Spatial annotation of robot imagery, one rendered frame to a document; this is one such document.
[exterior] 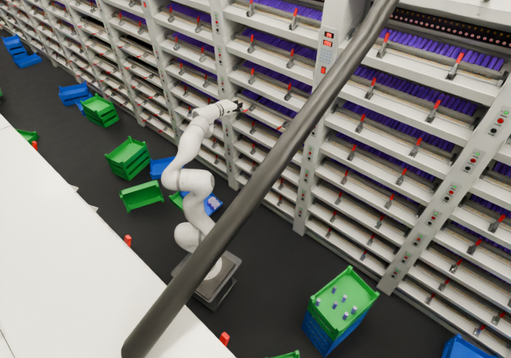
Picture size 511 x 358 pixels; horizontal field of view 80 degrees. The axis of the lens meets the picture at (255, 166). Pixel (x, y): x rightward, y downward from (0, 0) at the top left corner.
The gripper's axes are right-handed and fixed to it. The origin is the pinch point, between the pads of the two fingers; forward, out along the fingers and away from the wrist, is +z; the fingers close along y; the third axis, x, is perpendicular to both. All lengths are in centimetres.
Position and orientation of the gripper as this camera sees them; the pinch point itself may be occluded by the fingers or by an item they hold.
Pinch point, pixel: (237, 104)
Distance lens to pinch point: 184.8
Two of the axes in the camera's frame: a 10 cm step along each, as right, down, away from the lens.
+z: 6.5, -3.5, 6.7
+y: -7.4, -4.8, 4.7
